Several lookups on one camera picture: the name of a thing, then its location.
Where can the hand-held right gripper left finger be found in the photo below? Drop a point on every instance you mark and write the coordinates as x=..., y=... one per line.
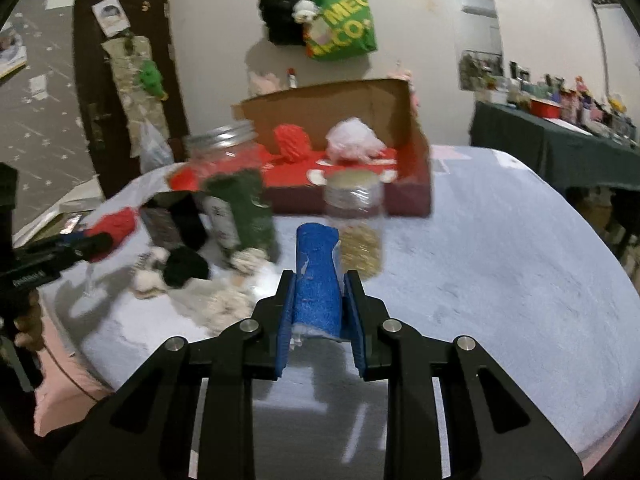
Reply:
x=282, y=332

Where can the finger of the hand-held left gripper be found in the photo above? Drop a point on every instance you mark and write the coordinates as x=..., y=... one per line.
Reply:
x=60, y=252

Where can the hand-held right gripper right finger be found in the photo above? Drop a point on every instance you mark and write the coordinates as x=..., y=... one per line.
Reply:
x=356, y=332

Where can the white and black fluffy toy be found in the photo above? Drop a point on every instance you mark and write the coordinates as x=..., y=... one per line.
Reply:
x=149, y=275

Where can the glass jar with metal lid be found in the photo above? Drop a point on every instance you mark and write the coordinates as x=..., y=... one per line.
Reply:
x=240, y=200

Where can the cardboard box with red lining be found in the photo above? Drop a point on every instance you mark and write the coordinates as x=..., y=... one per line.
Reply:
x=370, y=110

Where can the person's left hand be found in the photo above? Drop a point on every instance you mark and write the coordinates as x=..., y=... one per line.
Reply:
x=31, y=322

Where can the white fluffy cloth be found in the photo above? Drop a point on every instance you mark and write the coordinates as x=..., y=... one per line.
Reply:
x=225, y=307

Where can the white cotton tuft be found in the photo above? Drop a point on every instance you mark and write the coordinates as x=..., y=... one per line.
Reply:
x=247, y=260

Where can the small clear plastic jar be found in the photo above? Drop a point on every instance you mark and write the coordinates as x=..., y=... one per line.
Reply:
x=355, y=220

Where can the black pompom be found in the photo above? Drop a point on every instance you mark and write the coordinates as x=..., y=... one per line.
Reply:
x=186, y=266

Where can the black box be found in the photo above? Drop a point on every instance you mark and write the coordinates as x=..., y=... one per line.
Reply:
x=175, y=220

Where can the dark brown door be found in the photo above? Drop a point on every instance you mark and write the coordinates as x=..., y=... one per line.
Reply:
x=90, y=110

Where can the light blue printed tablecloth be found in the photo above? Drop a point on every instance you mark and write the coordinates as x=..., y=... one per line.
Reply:
x=475, y=260

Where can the clear plastic bag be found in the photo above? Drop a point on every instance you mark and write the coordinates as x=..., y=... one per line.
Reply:
x=156, y=147

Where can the small red pompom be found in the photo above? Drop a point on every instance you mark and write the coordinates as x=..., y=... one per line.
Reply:
x=184, y=179

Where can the hanging door organizer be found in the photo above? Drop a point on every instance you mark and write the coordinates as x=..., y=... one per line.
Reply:
x=127, y=85

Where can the red mesh puff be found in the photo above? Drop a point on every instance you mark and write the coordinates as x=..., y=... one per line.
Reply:
x=291, y=142

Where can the white mesh bath puff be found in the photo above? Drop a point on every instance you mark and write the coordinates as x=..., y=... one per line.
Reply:
x=354, y=140

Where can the green plush toy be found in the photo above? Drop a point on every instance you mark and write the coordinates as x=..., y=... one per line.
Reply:
x=151, y=79

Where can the paper sheet on door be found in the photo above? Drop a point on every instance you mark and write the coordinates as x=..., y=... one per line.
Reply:
x=111, y=16

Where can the pink bear plush toy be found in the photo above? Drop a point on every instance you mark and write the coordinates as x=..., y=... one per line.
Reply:
x=264, y=82

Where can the table with green cloth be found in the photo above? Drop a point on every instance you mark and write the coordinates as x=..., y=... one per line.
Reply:
x=525, y=145

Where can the red bowl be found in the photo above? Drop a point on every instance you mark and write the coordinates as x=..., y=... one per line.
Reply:
x=544, y=107

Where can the green tote bag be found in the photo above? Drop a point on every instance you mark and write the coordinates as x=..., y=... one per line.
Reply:
x=342, y=25

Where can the black backpack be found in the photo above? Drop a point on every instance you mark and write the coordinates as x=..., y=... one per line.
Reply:
x=277, y=15

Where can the panda plush toy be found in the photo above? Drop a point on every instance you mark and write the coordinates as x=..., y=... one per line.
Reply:
x=305, y=10

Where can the row of cosmetic bottles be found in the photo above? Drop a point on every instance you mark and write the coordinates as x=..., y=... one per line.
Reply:
x=585, y=100

